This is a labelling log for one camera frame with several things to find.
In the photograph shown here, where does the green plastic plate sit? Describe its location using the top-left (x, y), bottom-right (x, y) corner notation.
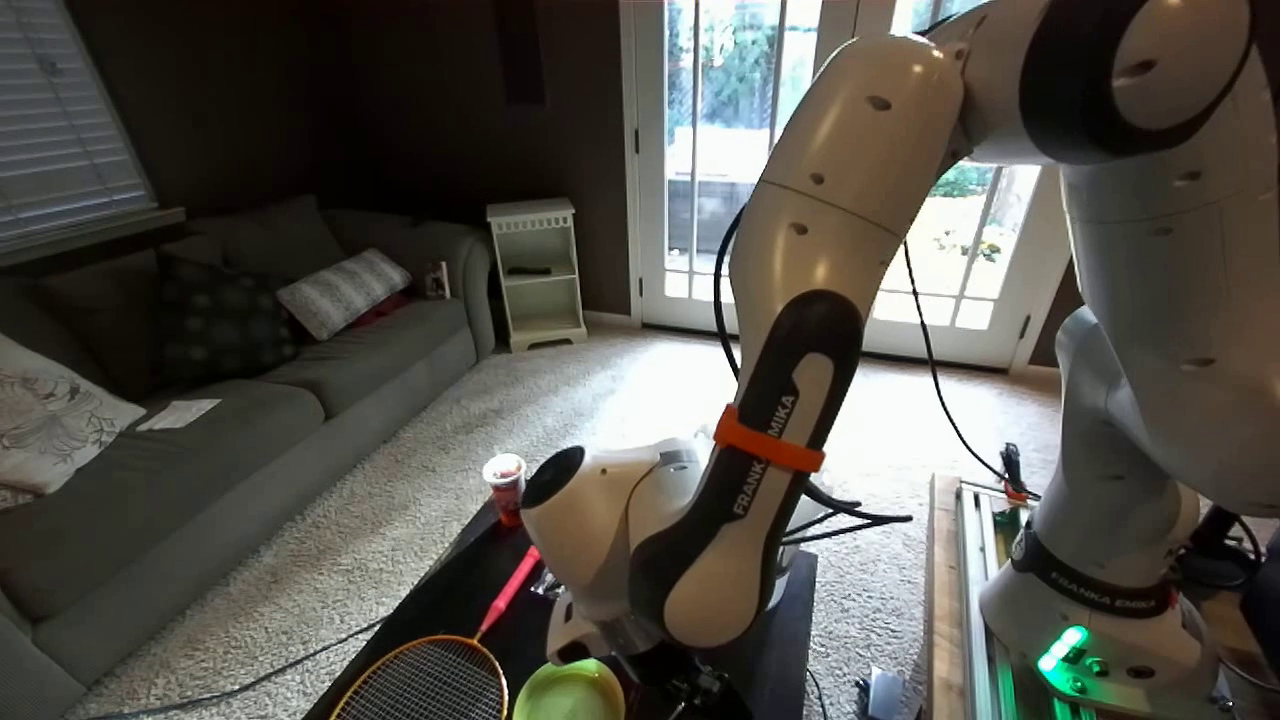
top-left (512, 657), bottom-right (627, 720)

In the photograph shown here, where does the grey power adapter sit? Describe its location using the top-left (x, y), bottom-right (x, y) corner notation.
top-left (855, 667), bottom-right (907, 720)

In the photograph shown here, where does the red cup with white lid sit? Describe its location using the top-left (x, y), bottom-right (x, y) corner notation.
top-left (482, 453), bottom-right (528, 528)

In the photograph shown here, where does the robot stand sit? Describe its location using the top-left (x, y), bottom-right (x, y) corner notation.
top-left (925, 474), bottom-right (1280, 720)

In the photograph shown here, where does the black clamp with orange tip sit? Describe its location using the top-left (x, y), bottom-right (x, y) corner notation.
top-left (999, 442), bottom-right (1041, 504)

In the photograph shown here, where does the white side shelf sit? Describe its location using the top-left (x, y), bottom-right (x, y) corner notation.
top-left (486, 197), bottom-right (589, 354)

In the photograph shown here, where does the red cushion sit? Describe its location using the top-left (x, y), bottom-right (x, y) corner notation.
top-left (349, 291), bottom-right (413, 330)

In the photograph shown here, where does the striped light pillow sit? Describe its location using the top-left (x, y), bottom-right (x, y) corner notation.
top-left (276, 248), bottom-right (413, 342)

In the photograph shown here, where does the grey sofa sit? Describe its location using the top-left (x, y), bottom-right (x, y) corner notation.
top-left (0, 195), bottom-right (497, 720)

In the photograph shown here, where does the white glass patio door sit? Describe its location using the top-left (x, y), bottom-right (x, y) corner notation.
top-left (619, 0), bottom-right (1073, 372)

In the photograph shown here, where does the white paper sheet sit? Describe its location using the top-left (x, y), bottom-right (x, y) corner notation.
top-left (136, 398), bottom-right (223, 433)

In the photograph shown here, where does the dark patterned pillow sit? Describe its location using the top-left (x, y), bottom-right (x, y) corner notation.
top-left (153, 254), bottom-right (301, 387)

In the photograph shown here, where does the white floral pillow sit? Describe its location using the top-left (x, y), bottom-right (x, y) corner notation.
top-left (0, 334), bottom-right (147, 498)

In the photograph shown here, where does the window with white blinds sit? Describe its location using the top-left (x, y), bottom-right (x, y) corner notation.
top-left (0, 0), bottom-right (187, 267)

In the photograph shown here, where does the badminton racket with red handle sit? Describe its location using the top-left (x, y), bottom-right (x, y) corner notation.
top-left (329, 545), bottom-right (542, 720)

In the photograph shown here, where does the black cable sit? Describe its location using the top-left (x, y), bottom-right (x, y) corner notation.
top-left (88, 614), bottom-right (389, 720)

